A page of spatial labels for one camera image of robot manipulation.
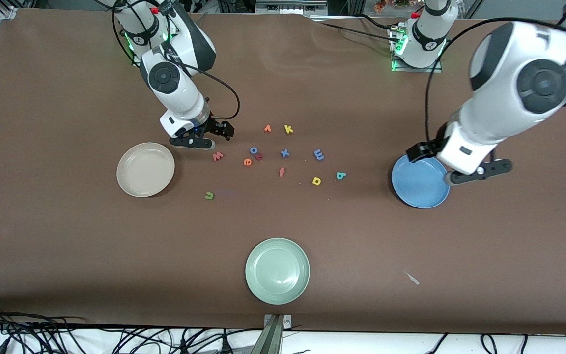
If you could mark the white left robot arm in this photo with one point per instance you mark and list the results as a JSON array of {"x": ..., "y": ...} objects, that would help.
[{"x": 519, "y": 83}]

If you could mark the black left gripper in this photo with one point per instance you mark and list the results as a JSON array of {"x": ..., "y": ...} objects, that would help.
[{"x": 424, "y": 149}]

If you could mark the beige brown plate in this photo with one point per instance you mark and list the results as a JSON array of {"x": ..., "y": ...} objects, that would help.
[{"x": 145, "y": 169}]

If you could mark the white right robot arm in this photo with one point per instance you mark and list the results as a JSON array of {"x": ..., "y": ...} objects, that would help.
[{"x": 165, "y": 78}]

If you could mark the small white paper scrap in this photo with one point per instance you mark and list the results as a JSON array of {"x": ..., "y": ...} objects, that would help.
[{"x": 413, "y": 279}]

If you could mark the red foam letter w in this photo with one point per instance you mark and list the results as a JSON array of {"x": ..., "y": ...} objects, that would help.
[{"x": 218, "y": 157}]

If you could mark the grey metal box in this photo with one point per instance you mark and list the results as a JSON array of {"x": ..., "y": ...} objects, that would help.
[{"x": 290, "y": 6}]

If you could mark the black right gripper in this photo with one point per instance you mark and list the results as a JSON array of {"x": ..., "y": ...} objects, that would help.
[{"x": 213, "y": 128}]

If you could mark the blue foam letter m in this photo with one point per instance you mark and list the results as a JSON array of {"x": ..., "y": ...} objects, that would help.
[{"x": 319, "y": 155}]

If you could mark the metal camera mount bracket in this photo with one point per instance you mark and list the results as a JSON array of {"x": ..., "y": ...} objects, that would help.
[{"x": 273, "y": 339}]

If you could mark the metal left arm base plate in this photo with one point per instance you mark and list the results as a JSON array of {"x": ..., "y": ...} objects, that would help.
[{"x": 418, "y": 70}]

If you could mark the blue plate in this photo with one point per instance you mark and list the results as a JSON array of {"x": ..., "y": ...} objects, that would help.
[{"x": 418, "y": 187}]

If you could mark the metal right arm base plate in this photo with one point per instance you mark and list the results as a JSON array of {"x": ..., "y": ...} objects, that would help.
[{"x": 136, "y": 62}]

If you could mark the green plate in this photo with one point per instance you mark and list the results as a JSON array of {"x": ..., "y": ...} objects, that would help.
[{"x": 277, "y": 271}]

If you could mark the brown paper table cover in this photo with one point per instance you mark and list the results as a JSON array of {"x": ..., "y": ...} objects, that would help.
[{"x": 67, "y": 246}]

